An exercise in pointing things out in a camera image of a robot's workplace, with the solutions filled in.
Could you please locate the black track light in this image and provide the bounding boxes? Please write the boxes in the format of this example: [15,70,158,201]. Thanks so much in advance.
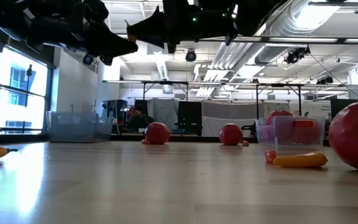
[316,75,334,85]
[283,45,311,65]

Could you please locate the white ceiling pipes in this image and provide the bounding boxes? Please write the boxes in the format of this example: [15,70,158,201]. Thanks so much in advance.
[211,40,260,71]

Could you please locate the black monitor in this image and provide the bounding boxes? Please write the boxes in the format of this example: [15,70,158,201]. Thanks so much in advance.
[330,98,358,118]

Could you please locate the red bell pepper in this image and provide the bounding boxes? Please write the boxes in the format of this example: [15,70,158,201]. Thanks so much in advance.
[259,124,276,143]
[290,119,322,144]
[265,110,294,126]

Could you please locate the silver ventilation duct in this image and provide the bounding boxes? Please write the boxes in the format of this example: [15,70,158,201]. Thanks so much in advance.
[253,0,341,66]

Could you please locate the black panel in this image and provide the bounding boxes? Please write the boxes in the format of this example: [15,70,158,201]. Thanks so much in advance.
[177,101,203,137]

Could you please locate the clear plastic bin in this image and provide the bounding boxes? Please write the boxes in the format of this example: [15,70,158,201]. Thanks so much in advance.
[46,111,114,144]
[255,115,326,147]

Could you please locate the gray curtain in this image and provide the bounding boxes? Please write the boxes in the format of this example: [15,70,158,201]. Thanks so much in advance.
[147,98,180,130]

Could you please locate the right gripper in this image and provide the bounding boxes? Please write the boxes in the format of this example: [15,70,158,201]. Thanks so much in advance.
[126,0,238,54]

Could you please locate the overhead light bar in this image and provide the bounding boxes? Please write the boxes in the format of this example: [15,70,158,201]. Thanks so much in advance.
[116,33,358,44]

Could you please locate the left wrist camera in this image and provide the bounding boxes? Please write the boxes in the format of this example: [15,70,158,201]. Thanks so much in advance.
[71,0,110,26]

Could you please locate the bar clamp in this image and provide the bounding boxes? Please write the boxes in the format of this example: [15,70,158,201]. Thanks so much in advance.
[241,122,257,138]

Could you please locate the large window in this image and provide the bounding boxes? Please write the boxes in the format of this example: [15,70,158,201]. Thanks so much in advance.
[0,46,48,135]

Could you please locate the large red apple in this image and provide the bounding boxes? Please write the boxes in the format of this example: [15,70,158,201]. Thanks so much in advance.
[328,101,358,174]

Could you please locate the black aluminium table frame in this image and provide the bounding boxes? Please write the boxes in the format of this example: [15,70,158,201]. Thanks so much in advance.
[0,133,358,146]

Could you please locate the black metal gantry frame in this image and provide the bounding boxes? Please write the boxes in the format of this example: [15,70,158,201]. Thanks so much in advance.
[140,80,190,102]
[254,82,303,125]

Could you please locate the black tripod stand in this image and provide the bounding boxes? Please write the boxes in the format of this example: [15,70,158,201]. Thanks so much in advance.
[22,63,34,134]

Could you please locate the white printed board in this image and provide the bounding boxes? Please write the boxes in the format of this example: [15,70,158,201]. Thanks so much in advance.
[301,101,332,118]

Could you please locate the small red strawberry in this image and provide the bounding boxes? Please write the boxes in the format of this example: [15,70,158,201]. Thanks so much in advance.
[264,149,278,164]

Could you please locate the clear left plastic bin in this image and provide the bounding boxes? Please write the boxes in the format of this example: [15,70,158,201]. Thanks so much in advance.
[46,111,114,144]

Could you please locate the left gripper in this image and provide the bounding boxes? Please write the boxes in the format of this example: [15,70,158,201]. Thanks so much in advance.
[26,12,139,66]

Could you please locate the person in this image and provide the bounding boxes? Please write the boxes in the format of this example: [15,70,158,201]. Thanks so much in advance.
[126,104,155,132]

